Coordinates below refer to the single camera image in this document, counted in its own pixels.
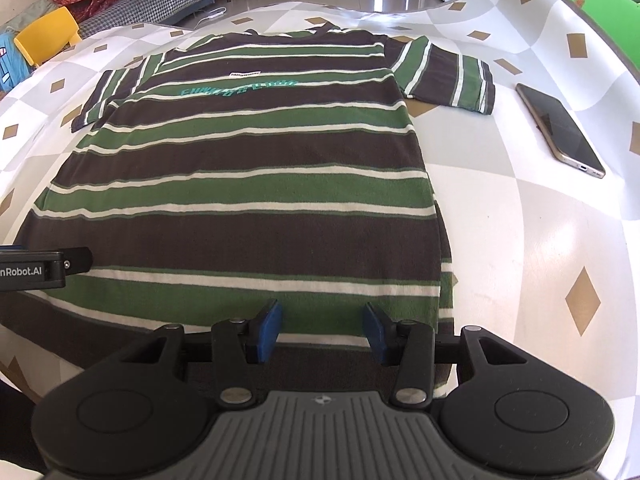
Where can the yellow plastic chair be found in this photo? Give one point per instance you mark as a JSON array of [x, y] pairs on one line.
[[47, 35]]

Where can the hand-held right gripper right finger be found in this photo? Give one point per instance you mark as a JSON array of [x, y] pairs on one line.
[[380, 332]]

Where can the houndstooth sofa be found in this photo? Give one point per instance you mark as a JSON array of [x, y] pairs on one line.
[[150, 2]]

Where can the green brown striped t-shirt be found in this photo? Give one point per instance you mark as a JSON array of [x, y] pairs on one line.
[[250, 185]]

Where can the green plastic chair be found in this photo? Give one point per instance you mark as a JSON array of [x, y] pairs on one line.
[[605, 15]]

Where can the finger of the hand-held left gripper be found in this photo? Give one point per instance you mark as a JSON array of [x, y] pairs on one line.
[[77, 260]]

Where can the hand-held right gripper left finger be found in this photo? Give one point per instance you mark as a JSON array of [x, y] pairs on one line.
[[265, 332]]

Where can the blue printed cloth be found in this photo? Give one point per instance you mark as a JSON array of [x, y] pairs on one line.
[[11, 62]]

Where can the black smartphone gold case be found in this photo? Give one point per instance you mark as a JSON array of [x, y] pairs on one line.
[[560, 127]]

